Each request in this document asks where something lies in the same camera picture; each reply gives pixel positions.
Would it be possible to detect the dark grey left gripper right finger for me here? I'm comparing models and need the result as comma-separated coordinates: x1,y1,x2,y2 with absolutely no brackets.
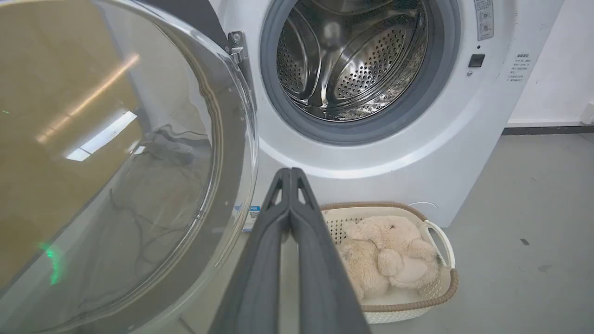
290,167,372,334

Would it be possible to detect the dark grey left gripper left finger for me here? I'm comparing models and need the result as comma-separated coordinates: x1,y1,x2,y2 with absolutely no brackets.
208,168,291,334

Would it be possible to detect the white front-load washing machine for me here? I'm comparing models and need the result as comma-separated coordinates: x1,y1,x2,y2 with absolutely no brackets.
208,0,566,229

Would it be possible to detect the round glass washing machine door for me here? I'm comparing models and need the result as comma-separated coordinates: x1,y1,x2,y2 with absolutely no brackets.
0,0,259,334

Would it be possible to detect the metal door hinge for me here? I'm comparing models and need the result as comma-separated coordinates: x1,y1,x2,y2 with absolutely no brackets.
226,31,257,109

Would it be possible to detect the blue and white sticker label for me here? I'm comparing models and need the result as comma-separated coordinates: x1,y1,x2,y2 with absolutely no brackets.
242,206,262,232

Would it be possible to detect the cream plush teddy bear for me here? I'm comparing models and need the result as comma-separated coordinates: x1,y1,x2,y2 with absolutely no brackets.
337,215,440,300

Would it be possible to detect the white woven laundry basket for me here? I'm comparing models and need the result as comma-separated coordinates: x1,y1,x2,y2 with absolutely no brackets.
319,202,459,324

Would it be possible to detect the stainless steel washer drum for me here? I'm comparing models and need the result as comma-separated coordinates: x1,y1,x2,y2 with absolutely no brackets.
277,0,429,122

